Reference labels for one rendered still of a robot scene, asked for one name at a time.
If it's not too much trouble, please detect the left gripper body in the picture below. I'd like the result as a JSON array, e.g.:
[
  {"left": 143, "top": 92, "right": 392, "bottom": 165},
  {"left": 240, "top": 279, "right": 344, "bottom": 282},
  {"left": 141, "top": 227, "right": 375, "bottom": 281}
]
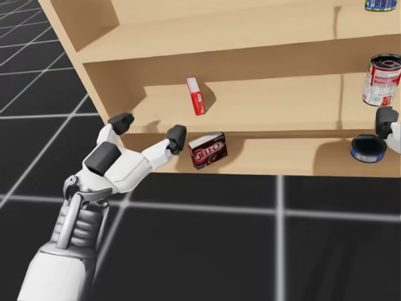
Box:
[{"left": 74, "top": 140, "right": 152, "bottom": 194}]

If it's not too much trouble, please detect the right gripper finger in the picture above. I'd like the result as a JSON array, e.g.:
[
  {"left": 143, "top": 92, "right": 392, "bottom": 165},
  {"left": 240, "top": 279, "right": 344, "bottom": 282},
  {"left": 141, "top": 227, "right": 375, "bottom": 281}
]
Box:
[{"left": 375, "top": 106, "right": 401, "bottom": 154}]

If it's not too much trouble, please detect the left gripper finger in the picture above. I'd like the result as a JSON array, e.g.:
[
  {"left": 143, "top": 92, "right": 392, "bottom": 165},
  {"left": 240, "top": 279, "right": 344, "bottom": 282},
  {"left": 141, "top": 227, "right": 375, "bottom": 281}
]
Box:
[
  {"left": 140, "top": 124, "right": 188, "bottom": 172},
  {"left": 96, "top": 112, "right": 135, "bottom": 149}
]

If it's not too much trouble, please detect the blue flat can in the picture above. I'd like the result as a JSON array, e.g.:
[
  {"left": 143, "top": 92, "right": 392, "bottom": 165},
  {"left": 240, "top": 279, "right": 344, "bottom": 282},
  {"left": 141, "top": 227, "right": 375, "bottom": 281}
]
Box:
[{"left": 350, "top": 134, "right": 387, "bottom": 164}]

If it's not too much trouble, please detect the brown and white carton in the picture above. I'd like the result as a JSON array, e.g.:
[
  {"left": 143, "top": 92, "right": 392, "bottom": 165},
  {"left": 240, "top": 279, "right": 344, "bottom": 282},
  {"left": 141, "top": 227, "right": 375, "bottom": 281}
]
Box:
[{"left": 187, "top": 131, "right": 229, "bottom": 171}]

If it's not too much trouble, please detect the red and white can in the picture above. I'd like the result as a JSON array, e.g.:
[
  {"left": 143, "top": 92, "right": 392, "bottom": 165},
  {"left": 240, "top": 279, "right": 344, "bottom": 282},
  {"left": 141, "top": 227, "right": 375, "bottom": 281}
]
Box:
[{"left": 362, "top": 53, "right": 401, "bottom": 107}]

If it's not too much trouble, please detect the red and white carton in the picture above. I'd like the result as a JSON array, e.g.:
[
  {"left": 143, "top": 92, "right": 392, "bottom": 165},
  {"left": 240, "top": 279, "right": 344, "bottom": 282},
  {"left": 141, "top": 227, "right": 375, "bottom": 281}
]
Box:
[{"left": 185, "top": 77, "right": 207, "bottom": 117}]

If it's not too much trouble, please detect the pale wooden shelf unit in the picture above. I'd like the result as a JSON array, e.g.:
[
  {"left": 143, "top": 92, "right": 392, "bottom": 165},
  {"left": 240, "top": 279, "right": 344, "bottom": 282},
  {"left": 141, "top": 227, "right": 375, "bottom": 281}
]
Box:
[{"left": 37, "top": 0, "right": 401, "bottom": 178}]

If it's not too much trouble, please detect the blue and yellow can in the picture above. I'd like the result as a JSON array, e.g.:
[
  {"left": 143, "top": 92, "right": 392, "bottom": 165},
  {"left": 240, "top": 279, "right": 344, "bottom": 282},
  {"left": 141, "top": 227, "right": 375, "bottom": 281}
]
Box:
[{"left": 364, "top": 0, "right": 397, "bottom": 13}]

